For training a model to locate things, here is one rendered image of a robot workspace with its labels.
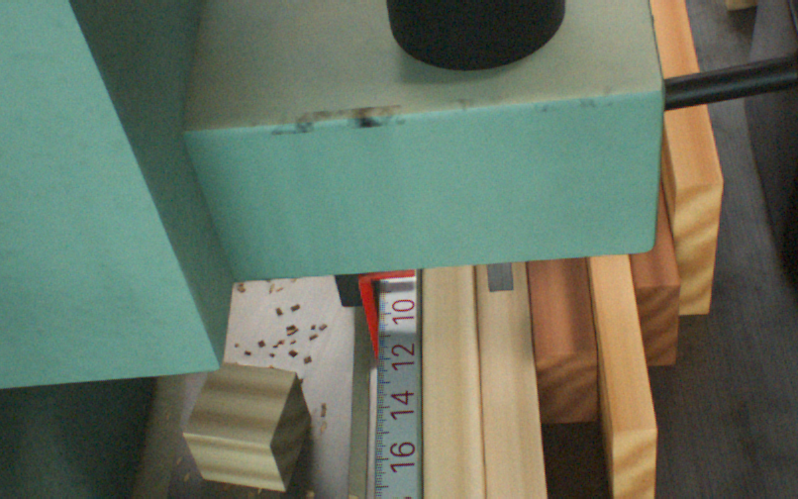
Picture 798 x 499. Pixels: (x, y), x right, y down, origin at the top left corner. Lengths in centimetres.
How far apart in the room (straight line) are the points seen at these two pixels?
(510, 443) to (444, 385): 3
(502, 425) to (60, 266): 16
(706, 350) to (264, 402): 20
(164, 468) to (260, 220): 26
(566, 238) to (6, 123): 17
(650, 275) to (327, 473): 21
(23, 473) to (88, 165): 19
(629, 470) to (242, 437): 20
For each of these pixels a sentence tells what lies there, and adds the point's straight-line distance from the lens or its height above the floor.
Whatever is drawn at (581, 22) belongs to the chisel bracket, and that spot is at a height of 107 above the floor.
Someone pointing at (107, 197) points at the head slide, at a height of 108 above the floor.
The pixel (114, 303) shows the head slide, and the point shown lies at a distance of 36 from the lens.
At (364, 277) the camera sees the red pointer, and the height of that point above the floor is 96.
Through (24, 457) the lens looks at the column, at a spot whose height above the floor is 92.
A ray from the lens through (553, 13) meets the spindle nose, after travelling 35.
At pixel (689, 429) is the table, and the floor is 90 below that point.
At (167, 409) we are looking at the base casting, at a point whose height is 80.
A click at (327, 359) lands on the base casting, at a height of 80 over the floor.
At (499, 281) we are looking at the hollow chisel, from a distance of 45.
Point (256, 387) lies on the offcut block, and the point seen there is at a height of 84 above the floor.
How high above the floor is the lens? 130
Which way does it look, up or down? 49 degrees down
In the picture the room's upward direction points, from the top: 11 degrees counter-clockwise
